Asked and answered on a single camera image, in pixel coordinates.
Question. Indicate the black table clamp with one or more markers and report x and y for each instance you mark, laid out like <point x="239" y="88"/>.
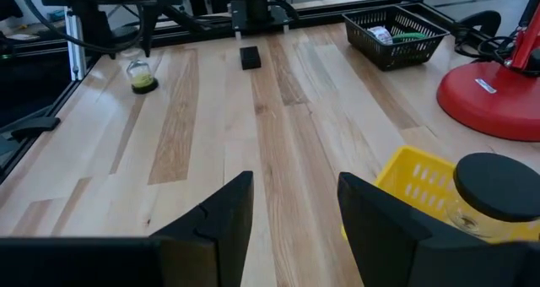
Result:
<point x="485" y="19"/>
<point x="38" y="126"/>

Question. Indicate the glass jar with black lid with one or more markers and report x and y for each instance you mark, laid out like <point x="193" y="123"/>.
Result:
<point x="498" y="185"/>
<point x="143" y="82"/>

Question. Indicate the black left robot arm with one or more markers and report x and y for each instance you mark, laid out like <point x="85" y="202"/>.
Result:
<point x="257" y="8"/>

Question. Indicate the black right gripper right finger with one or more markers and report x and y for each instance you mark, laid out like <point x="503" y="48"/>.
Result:
<point x="401" y="261"/>

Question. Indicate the black plastic basket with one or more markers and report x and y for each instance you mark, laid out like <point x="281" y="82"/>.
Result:
<point x="392" y="57"/>

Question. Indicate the small black box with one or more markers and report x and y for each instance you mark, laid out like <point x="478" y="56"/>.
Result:
<point x="250" y="57"/>

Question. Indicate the small silver stapler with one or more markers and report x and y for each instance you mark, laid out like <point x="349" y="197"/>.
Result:
<point x="381" y="34"/>

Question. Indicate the yellow plastic basket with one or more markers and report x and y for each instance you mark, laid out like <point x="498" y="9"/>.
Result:
<point x="413" y="181"/>

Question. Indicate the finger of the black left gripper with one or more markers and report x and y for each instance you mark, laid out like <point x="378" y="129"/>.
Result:
<point x="147" y="29"/>

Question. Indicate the red desk lamp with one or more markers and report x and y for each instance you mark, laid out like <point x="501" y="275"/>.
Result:
<point x="485" y="105"/>

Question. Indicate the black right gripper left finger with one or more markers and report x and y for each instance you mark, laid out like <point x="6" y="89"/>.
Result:
<point x="190" y="261"/>

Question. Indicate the silver aluminium bracket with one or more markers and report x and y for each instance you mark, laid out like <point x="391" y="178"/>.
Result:
<point x="76" y="46"/>

